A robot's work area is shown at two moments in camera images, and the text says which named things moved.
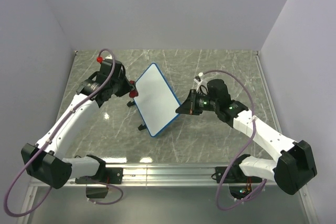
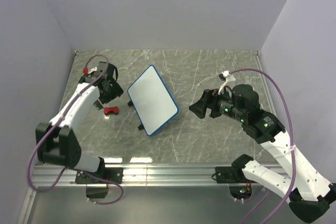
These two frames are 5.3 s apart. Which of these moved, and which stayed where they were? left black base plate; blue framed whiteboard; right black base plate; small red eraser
Moved: blue framed whiteboard; small red eraser
Stayed: right black base plate; left black base plate
